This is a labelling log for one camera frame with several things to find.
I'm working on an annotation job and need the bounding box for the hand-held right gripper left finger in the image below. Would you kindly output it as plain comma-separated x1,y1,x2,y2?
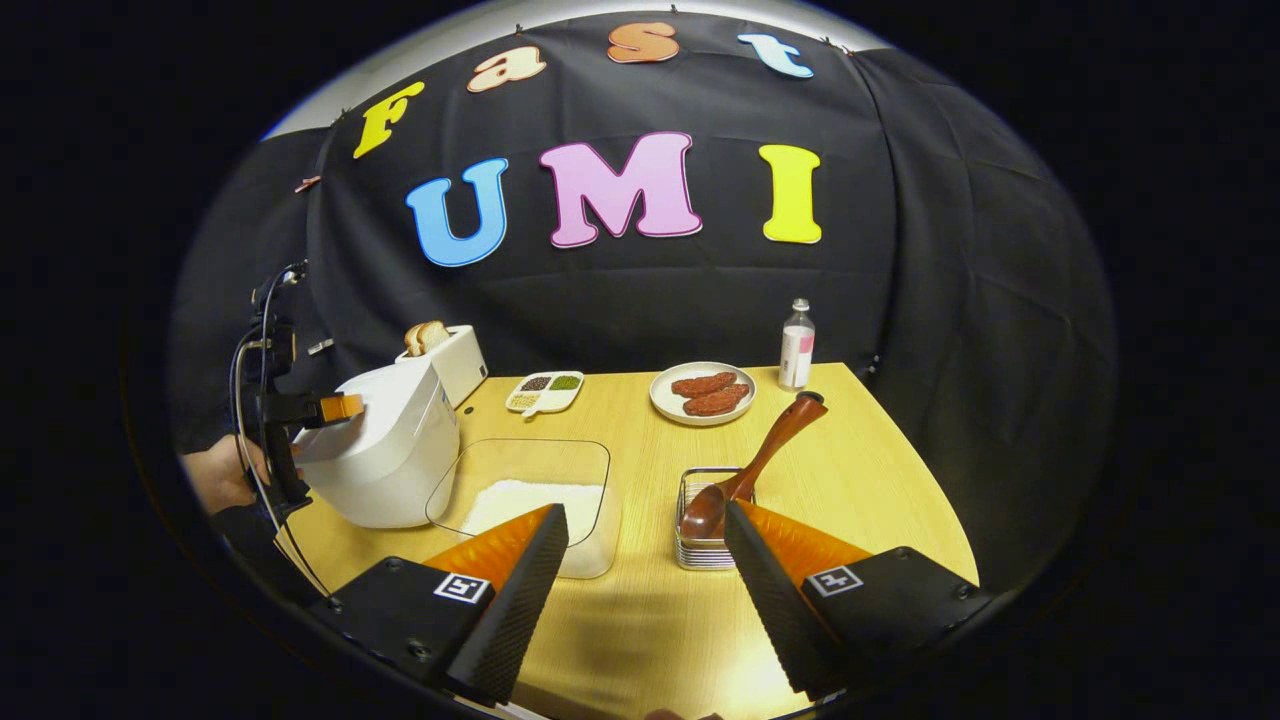
310,503,571,706

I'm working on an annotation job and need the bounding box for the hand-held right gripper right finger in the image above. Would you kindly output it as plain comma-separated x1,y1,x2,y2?
723,500,996,701

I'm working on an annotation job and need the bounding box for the metal wire chopstick holder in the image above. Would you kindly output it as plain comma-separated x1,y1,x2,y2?
675,467,758,572

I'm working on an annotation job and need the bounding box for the white rice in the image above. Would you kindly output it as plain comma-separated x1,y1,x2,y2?
462,479,606,546

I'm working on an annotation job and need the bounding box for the white rice cooker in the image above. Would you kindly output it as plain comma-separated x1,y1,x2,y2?
293,357,462,530

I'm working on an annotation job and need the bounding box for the brown wooden spoon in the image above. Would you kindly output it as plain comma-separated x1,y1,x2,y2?
680,391,830,542

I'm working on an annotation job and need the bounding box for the clear plastic container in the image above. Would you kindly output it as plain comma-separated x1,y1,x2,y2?
425,438,623,581

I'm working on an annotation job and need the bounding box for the white toaster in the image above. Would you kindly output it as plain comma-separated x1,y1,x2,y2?
395,325,490,409

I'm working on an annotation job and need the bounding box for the white divided grain dish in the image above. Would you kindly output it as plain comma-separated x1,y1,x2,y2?
504,371,585,418

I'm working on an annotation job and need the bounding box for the white round plate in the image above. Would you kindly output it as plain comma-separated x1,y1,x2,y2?
649,361,758,428

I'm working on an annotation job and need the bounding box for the clear bottle pink label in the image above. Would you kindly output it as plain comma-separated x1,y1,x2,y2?
779,298,817,392

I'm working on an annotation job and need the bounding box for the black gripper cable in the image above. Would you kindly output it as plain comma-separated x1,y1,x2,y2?
228,330,336,598

